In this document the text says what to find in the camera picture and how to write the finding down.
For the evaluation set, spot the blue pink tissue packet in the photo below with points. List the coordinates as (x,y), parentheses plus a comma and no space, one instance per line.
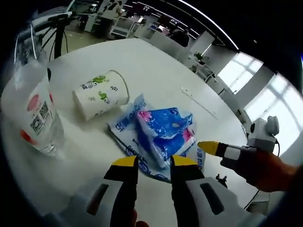
(165,123)

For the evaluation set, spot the white round tabletop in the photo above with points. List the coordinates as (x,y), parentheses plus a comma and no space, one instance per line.
(154,71)

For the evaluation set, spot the white paper cup green print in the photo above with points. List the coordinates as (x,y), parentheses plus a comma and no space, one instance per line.
(99,94)

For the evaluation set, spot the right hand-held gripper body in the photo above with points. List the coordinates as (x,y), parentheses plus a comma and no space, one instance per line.
(261,134)

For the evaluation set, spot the person's left hand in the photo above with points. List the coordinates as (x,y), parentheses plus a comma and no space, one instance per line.
(139,222)

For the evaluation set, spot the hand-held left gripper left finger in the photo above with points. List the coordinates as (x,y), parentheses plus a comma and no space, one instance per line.
(123,184)

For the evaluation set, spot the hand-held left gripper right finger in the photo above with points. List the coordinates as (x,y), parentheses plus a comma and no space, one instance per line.
(187,186)

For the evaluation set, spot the white slatted cart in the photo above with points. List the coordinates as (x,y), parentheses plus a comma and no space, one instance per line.
(120,29)

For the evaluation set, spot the person's right hand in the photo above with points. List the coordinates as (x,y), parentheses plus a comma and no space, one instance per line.
(272,172)

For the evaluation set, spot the black tripod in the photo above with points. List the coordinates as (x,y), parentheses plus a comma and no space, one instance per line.
(57,35)

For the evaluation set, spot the clear plastic bag with red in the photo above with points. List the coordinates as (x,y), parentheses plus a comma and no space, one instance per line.
(40,106)

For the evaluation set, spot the potted green plant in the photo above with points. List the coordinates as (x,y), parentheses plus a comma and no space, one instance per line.
(199,56)

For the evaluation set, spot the blue wet wipes packet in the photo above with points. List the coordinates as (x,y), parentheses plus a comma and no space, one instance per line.
(123,127)

